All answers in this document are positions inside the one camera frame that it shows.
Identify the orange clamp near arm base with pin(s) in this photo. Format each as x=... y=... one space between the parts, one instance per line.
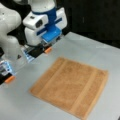
x=47 y=50

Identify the tan terry cloth towel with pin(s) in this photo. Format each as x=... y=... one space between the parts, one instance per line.
x=71 y=86

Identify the orange clamp at table edge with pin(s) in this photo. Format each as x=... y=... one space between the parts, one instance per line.
x=9 y=79

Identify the white and blue gripper body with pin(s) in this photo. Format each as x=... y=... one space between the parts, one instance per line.
x=44 y=27

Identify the blue lit control box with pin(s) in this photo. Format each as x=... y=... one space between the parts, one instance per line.
x=5 y=68

